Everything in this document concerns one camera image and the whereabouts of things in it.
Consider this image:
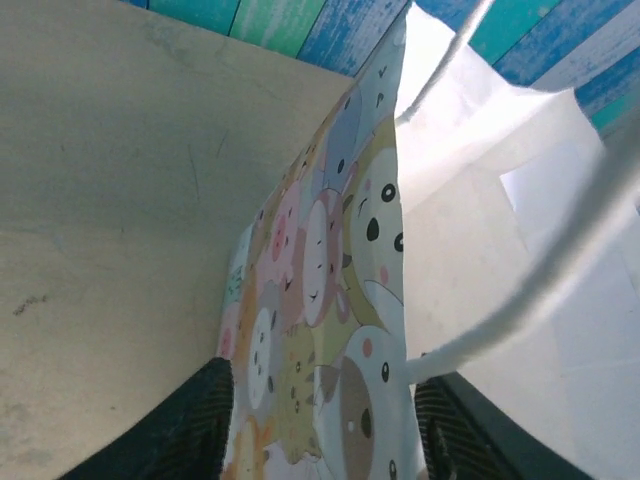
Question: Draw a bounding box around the cartoon print paper bag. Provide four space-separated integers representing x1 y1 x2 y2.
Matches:
217 0 640 480

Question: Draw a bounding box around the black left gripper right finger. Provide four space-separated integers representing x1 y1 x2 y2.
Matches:
413 372 594 480

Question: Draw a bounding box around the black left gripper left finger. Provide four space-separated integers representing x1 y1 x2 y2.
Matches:
59 356 236 480

